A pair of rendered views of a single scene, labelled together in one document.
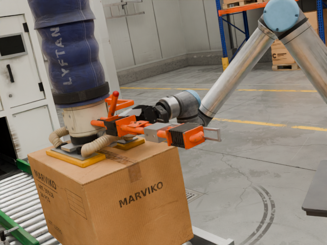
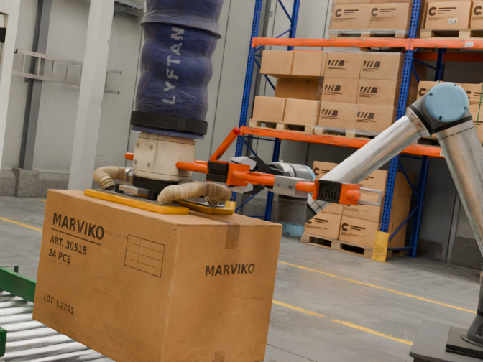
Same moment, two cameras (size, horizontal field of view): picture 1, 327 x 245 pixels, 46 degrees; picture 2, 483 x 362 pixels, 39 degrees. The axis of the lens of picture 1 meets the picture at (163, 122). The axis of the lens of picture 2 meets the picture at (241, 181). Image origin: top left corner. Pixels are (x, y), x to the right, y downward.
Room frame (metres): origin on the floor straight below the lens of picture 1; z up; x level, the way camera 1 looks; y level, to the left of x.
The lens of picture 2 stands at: (-0.47, 0.55, 1.29)
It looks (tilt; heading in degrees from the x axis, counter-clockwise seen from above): 3 degrees down; 346
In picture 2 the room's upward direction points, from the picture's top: 8 degrees clockwise
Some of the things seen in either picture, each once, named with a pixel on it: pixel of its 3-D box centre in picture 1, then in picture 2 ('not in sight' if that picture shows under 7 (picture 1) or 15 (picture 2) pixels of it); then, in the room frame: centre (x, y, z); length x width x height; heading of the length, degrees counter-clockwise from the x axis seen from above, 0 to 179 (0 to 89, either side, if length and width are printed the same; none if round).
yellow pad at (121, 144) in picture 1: (112, 136); (182, 197); (1.62, 0.23, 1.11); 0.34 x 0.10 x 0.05; 37
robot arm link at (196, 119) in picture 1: (190, 128); (290, 215); (1.56, -0.11, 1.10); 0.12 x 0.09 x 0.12; 158
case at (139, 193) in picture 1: (106, 193); (153, 273); (1.55, 0.30, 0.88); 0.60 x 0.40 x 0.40; 34
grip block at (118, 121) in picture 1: (120, 124); (227, 172); (1.37, 0.15, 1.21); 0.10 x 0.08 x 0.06; 127
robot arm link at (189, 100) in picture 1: (183, 103); (294, 179); (1.55, -0.10, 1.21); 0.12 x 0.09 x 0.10; 127
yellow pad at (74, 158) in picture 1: (72, 150); (135, 196); (1.51, 0.38, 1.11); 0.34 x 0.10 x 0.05; 37
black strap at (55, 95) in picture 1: (81, 92); (169, 123); (1.57, 0.30, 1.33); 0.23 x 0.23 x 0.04
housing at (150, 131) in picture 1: (158, 132); (291, 186); (1.20, 0.02, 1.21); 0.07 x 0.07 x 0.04; 37
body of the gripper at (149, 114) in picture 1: (150, 113); (258, 175); (1.46, 0.04, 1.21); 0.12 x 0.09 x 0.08; 127
